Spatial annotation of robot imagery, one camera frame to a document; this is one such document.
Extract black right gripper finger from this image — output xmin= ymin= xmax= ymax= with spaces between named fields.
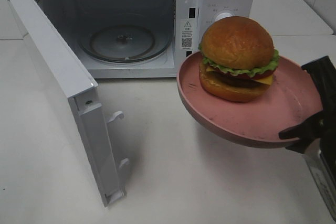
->
xmin=301 ymin=56 xmax=335 ymax=114
xmin=278 ymin=111 xmax=326 ymax=154

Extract pink round plate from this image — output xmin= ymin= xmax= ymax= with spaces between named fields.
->
xmin=177 ymin=52 xmax=322 ymax=148

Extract burger with lettuce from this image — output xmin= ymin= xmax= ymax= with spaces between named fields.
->
xmin=198 ymin=16 xmax=280 ymax=103

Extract white microwave door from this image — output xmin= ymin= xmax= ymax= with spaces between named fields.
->
xmin=7 ymin=0 xmax=130 ymax=206

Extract upper white microwave knob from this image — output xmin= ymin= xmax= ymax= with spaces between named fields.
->
xmin=213 ymin=10 xmax=235 ymax=22

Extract glass microwave turntable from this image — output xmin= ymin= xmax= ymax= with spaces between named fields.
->
xmin=80 ymin=24 xmax=173 ymax=63

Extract white microwave oven body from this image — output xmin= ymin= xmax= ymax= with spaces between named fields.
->
xmin=35 ymin=0 xmax=253 ymax=79

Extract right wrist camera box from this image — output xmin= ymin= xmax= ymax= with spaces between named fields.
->
xmin=302 ymin=138 xmax=335 ymax=221

